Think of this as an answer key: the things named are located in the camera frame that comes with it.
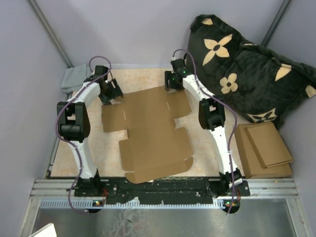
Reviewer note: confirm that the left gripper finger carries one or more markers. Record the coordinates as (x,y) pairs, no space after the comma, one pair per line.
(117,92)
(106,100)

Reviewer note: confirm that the aluminium frame rail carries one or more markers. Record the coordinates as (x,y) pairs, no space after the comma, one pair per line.
(57,193)

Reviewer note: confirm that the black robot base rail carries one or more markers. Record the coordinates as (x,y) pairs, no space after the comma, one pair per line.
(172,190)

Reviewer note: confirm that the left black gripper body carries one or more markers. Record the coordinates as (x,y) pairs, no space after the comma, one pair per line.
(110,90)

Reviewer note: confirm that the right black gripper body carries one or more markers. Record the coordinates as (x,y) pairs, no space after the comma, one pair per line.
(171,76)

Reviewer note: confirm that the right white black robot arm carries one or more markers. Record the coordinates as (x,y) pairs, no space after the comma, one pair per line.
(211,116)

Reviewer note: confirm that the white paper corner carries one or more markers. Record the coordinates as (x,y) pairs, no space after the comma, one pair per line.
(46,231)

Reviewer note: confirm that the large flat folded cardboard box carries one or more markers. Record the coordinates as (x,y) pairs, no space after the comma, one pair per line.
(250,163)

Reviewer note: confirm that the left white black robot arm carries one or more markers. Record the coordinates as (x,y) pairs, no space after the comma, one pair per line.
(73,127)

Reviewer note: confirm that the grey folded cloth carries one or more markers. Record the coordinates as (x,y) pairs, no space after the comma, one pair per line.
(74,77)

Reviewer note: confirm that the black plush flower-pattern bag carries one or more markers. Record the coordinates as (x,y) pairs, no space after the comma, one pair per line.
(256,82)

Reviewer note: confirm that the brown cardboard box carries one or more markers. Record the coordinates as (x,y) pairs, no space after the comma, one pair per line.
(155,147)

